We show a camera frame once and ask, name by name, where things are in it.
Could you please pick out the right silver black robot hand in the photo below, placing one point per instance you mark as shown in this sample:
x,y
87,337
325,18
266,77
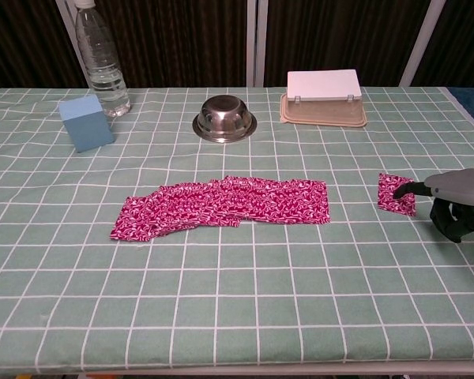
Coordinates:
x,y
462,185

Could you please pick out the small pink patterned cloth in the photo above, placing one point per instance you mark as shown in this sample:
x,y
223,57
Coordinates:
x,y
387,189

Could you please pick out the long pink patterned cloth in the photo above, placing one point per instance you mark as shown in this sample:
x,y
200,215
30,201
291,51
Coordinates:
x,y
229,201

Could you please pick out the beige container with white lid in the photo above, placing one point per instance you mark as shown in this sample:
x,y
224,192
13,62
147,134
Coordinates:
x,y
324,94

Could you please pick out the upturned stainless steel bowl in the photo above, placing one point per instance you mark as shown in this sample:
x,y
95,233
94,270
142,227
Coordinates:
x,y
225,118

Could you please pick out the green checked tablecloth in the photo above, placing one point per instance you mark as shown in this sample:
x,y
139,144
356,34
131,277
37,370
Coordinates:
x,y
237,296

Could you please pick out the clear plastic water bottle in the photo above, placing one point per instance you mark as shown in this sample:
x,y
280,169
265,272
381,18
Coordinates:
x,y
102,71

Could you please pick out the light blue cube block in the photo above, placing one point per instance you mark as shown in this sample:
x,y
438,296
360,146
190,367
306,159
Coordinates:
x,y
87,126

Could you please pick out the white frame post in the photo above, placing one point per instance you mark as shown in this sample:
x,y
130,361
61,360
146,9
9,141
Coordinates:
x,y
256,43
420,43
67,47

